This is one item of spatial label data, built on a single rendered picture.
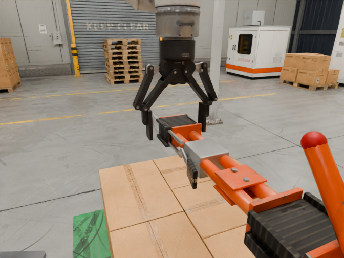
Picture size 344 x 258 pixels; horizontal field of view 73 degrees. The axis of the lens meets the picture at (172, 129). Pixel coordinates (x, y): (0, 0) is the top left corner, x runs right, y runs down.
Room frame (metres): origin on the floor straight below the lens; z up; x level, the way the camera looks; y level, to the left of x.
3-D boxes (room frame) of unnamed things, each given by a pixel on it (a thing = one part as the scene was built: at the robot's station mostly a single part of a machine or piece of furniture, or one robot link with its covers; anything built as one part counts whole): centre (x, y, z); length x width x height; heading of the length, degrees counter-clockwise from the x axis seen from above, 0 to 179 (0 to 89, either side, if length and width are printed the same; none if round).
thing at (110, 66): (7.90, 1.64, 0.65); 1.29 x 1.10 x 1.31; 22
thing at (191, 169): (0.46, 0.01, 1.21); 0.31 x 0.03 x 0.05; 22
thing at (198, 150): (0.40, -0.07, 1.21); 0.07 x 0.07 x 0.04; 22
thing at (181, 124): (0.53, -0.02, 1.21); 0.08 x 0.07 x 0.05; 22
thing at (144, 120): (0.48, 0.07, 1.27); 0.03 x 0.01 x 0.05; 111
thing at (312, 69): (7.00, -4.09, 0.45); 1.21 x 1.03 x 0.91; 22
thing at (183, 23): (0.52, -0.01, 1.45); 0.09 x 0.09 x 0.06
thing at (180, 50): (0.52, -0.01, 1.37); 0.08 x 0.07 x 0.09; 111
